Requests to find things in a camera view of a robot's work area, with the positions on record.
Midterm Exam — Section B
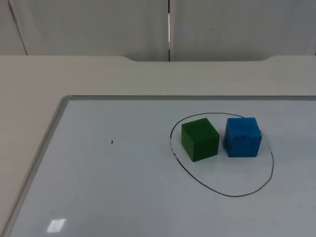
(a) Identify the green cube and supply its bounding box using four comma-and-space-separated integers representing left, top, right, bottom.
181, 118, 220, 163

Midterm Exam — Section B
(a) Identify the blue cube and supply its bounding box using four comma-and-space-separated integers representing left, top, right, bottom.
224, 117, 263, 158

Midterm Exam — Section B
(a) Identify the grey-framed whiteboard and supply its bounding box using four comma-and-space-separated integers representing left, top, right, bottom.
0, 95, 316, 237

